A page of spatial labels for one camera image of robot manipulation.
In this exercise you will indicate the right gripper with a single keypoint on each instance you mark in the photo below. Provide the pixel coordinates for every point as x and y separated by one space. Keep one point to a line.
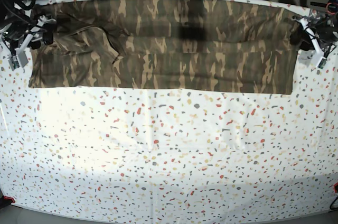
17 35

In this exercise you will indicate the red table clamp right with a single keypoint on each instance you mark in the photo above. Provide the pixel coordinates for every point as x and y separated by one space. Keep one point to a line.
335 186

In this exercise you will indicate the red table clamp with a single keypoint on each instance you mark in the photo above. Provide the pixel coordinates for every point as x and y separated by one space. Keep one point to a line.
335 186
5 201

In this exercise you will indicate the camouflage T-shirt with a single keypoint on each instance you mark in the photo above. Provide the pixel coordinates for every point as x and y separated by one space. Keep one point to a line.
208 45

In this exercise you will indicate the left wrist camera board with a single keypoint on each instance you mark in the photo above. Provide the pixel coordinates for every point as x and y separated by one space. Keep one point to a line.
319 61

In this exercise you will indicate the red table clamp left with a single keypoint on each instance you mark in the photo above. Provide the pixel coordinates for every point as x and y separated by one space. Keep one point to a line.
5 201

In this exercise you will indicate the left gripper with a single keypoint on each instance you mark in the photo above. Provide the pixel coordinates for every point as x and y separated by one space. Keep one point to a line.
315 33

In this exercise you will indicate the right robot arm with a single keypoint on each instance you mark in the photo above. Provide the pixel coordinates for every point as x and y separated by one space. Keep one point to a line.
23 10

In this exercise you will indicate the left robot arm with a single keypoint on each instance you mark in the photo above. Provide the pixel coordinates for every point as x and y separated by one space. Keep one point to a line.
330 9

